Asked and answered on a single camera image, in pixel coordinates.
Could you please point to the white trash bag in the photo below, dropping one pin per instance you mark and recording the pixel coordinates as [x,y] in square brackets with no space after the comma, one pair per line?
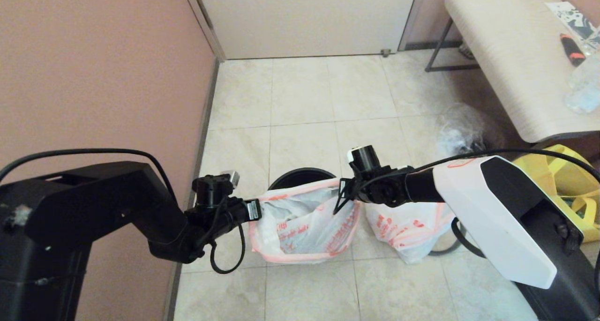
[408,232]
[300,236]

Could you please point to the black round trash bin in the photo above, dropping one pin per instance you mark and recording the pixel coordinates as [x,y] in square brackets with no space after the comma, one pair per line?
[300,173]

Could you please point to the clear plastic water bottle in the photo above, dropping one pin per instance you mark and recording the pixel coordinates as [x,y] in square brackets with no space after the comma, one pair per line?
[583,89]

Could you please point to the beige wood-grain bench top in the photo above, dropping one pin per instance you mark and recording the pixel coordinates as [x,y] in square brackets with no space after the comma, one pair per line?
[506,54]

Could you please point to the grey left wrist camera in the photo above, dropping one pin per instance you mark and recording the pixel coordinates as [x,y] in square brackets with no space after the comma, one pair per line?
[232,176]

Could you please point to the white door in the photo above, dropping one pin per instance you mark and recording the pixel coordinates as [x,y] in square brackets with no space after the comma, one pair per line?
[304,21]

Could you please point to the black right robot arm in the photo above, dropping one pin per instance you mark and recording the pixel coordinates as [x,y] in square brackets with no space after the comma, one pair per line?
[492,208]

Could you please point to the black white printed paper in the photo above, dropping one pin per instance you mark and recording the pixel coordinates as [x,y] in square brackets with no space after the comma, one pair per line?
[574,21]

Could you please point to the beige wooden bench table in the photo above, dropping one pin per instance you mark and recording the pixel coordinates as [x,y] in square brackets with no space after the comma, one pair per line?
[450,68]

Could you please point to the clear plastic bag black contents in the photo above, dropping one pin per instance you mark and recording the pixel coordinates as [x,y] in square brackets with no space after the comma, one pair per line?
[461,133]

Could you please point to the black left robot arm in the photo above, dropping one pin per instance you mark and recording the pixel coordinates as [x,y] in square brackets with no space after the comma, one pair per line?
[93,199]

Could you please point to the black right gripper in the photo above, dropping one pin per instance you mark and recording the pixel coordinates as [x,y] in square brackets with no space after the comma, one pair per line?
[349,192]

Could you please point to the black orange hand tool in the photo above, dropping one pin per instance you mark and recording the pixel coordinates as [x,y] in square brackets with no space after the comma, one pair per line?
[572,49]

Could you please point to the yellow fabric tote bag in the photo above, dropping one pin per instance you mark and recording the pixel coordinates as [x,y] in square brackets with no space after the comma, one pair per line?
[572,180]

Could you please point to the beige door frame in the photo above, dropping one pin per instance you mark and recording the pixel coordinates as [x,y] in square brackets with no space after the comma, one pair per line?
[206,26]

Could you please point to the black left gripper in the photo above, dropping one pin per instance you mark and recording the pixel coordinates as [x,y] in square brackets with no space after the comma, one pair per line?
[243,212]

